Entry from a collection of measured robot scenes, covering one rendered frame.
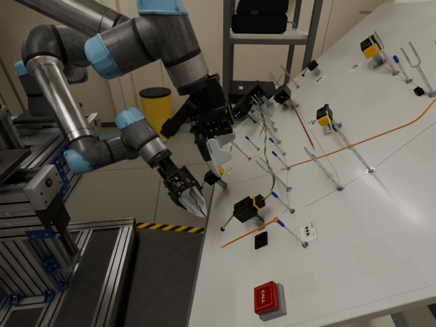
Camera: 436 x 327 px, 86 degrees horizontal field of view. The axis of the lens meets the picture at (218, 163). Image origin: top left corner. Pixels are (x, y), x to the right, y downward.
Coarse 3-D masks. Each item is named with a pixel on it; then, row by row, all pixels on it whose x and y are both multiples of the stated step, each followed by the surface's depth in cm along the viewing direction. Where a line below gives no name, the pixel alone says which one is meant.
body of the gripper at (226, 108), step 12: (204, 84) 44; (216, 84) 44; (192, 96) 46; (204, 96) 46; (216, 96) 46; (204, 108) 48; (216, 108) 47; (228, 108) 50; (192, 120) 48; (204, 120) 47; (216, 120) 48; (228, 120) 46; (204, 132) 49; (216, 132) 49; (228, 132) 48
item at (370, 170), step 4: (336, 128) 48; (340, 132) 46; (344, 136) 47; (348, 144) 48; (352, 148) 49; (356, 152) 49; (360, 156) 50; (364, 160) 50; (364, 164) 50; (368, 168) 51; (372, 168) 51; (368, 172) 52; (372, 172) 51
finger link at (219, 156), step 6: (210, 144) 50; (216, 144) 50; (210, 150) 51; (216, 150) 50; (222, 150) 50; (216, 156) 51; (222, 156) 50; (228, 156) 50; (210, 162) 50; (216, 162) 51; (222, 162) 51; (210, 168) 52; (216, 168) 52; (216, 174) 53
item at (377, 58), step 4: (372, 36) 72; (364, 40) 75; (368, 40) 74; (372, 40) 71; (376, 40) 71; (360, 44) 75; (364, 44) 73; (368, 44) 71; (364, 48) 72; (380, 48) 71; (372, 56) 74; (376, 56) 75; (380, 56) 74; (376, 60) 76; (380, 60) 76; (384, 60) 75; (376, 64) 77; (380, 64) 75
